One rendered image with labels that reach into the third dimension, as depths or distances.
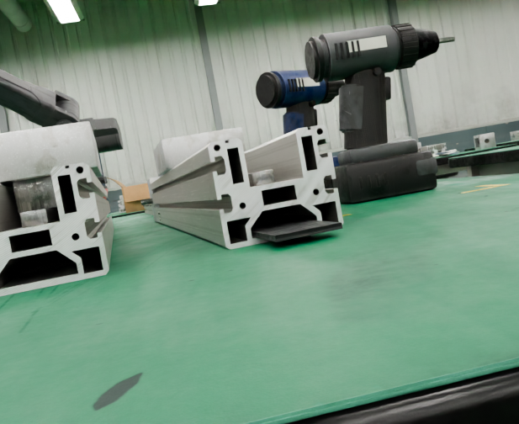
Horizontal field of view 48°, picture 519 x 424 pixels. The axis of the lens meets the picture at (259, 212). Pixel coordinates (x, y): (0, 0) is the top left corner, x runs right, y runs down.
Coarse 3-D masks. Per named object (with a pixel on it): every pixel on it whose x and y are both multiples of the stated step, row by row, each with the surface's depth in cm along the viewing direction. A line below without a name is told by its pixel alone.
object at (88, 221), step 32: (0, 192) 46; (64, 192) 46; (96, 192) 80; (0, 224) 44; (32, 224) 46; (64, 224) 42; (96, 224) 64; (0, 256) 41; (32, 256) 59; (96, 256) 57; (0, 288) 42; (32, 288) 42
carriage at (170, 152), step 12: (216, 132) 77; (228, 132) 78; (240, 132) 78; (168, 144) 76; (180, 144) 76; (192, 144) 77; (204, 144) 77; (156, 156) 87; (168, 156) 76; (180, 156) 76; (156, 168) 91; (168, 168) 76
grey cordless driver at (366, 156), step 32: (352, 32) 73; (384, 32) 73; (416, 32) 74; (320, 64) 72; (352, 64) 72; (384, 64) 73; (352, 96) 73; (384, 96) 75; (352, 128) 74; (384, 128) 74; (352, 160) 72; (384, 160) 72; (416, 160) 73; (352, 192) 72; (384, 192) 72; (416, 192) 73
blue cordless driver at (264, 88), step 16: (272, 80) 91; (288, 80) 91; (304, 80) 93; (272, 96) 91; (288, 96) 92; (304, 96) 94; (320, 96) 96; (288, 112) 95; (304, 112) 95; (288, 128) 94; (336, 160) 97
